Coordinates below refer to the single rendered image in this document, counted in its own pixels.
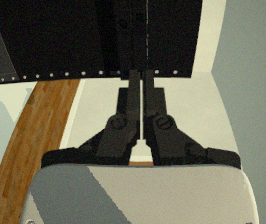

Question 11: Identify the black equipment rack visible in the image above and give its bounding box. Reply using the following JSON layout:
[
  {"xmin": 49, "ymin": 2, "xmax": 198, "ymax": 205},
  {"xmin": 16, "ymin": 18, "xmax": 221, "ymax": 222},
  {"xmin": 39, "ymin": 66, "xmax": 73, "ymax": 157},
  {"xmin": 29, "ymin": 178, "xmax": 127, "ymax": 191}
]
[{"xmin": 0, "ymin": 0, "xmax": 203, "ymax": 84}]

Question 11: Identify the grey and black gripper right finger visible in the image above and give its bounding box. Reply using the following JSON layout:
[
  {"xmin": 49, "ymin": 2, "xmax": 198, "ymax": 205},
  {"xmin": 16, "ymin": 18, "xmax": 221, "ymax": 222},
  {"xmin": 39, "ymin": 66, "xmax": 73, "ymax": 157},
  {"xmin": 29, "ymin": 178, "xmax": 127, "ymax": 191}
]
[{"xmin": 143, "ymin": 69, "xmax": 241, "ymax": 170}]

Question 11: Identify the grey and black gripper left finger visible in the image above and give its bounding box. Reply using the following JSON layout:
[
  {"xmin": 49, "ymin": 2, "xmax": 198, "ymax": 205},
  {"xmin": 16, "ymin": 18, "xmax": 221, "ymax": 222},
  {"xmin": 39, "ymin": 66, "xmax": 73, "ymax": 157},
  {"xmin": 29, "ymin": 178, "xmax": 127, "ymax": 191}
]
[{"xmin": 41, "ymin": 69, "xmax": 141, "ymax": 168}]

